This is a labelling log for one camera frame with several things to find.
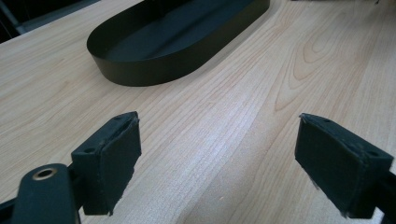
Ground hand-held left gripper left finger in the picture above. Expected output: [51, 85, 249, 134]
[70, 111, 143, 217]

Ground black oval tray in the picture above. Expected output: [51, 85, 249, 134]
[86, 0, 271, 88]

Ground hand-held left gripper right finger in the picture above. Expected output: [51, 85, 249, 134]
[294, 112, 395, 219]

